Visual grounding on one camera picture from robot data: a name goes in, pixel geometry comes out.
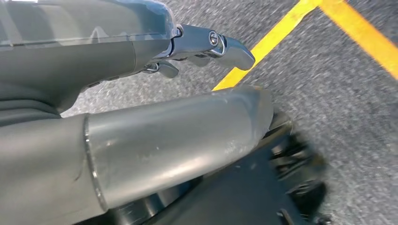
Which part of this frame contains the black robot leg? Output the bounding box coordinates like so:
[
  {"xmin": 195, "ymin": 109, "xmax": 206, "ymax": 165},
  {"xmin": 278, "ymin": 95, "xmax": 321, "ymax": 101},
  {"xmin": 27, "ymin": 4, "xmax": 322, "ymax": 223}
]
[{"xmin": 74, "ymin": 107, "xmax": 330, "ymax": 225}]

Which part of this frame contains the yellow tape square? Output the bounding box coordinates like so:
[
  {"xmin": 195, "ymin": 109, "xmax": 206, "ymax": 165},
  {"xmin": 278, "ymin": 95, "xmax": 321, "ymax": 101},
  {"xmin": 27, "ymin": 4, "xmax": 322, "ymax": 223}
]
[{"xmin": 212, "ymin": 0, "xmax": 398, "ymax": 91}]

